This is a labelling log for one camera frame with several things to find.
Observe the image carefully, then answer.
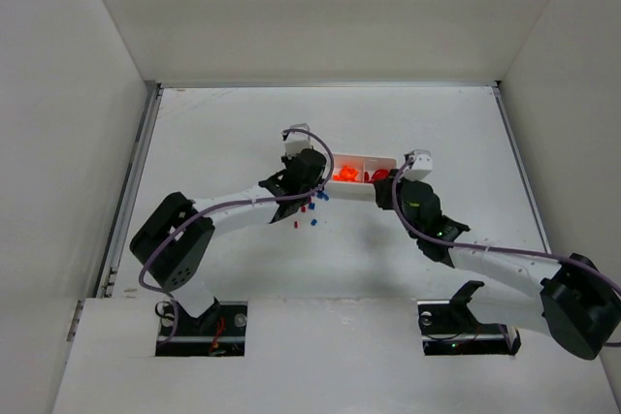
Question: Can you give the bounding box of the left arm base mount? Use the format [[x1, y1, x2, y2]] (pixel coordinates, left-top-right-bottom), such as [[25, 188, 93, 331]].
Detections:
[[154, 299, 248, 358]]

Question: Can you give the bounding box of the orange round lego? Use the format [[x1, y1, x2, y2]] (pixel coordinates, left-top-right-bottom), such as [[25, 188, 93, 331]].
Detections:
[[333, 165, 362, 183]]

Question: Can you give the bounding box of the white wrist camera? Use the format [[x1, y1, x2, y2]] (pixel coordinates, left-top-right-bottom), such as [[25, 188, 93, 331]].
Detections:
[[281, 123, 312, 159], [403, 149, 433, 181]]

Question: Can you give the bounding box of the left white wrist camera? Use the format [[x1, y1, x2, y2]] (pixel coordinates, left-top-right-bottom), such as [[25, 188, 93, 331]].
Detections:
[[281, 123, 312, 159]]

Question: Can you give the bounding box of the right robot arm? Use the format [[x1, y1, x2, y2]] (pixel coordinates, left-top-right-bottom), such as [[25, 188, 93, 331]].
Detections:
[[373, 171, 620, 360]]

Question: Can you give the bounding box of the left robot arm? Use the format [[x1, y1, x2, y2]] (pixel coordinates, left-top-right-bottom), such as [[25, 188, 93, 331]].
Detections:
[[130, 148, 327, 318]]

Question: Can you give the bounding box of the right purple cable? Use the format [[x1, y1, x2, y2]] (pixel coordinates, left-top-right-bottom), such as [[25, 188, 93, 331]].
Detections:
[[390, 156, 621, 299]]

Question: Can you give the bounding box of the red dome lego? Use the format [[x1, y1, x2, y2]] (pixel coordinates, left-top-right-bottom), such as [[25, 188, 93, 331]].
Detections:
[[370, 169, 390, 183]]

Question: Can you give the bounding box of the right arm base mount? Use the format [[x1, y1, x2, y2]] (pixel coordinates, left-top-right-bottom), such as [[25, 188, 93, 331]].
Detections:
[[417, 280, 521, 357]]

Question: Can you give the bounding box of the purple cable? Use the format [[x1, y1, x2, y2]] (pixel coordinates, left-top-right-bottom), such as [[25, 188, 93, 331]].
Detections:
[[390, 156, 621, 299], [138, 127, 335, 345]]

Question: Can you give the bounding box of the white three-compartment tray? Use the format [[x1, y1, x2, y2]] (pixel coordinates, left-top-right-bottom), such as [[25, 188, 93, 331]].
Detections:
[[325, 153, 397, 201]]

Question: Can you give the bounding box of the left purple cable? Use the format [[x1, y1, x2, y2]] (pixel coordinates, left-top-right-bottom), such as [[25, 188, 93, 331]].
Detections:
[[138, 127, 335, 345]]

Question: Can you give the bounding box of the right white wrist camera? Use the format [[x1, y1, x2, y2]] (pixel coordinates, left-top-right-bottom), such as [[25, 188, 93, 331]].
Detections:
[[403, 149, 433, 181]]

